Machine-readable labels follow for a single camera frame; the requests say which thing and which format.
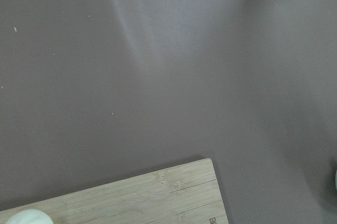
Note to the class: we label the light green bowl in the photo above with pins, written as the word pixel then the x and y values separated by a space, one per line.
pixel 335 180

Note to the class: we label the bamboo cutting board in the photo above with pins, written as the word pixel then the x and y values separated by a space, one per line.
pixel 187 193

